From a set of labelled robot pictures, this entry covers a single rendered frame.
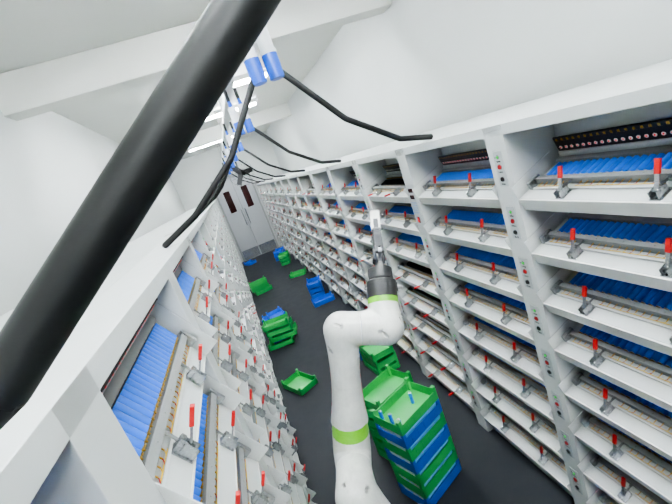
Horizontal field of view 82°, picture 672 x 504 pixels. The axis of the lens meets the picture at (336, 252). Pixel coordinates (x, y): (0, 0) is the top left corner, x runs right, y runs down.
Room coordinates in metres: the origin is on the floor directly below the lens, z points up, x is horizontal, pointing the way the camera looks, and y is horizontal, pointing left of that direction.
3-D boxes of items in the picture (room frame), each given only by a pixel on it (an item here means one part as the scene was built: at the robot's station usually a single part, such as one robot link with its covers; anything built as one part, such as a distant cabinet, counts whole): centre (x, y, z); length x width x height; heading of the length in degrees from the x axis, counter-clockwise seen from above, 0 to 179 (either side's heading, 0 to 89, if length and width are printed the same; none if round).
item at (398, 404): (1.75, -0.06, 0.52); 0.30 x 0.20 x 0.08; 125
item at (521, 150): (1.31, -0.72, 0.87); 0.20 x 0.09 x 1.75; 102
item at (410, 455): (1.75, -0.06, 0.36); 0.30 x 0.20 x 0.08; 125
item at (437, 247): (2.00, -0.57, 0.87); 0.20 x 0.09 x 1.75; 102
